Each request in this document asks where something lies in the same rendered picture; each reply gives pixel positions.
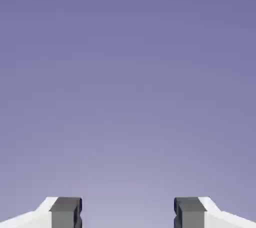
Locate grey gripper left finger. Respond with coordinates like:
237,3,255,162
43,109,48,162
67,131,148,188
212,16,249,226
0,196,83,228

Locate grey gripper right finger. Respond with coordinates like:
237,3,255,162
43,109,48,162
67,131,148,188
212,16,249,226
173,196,256,228

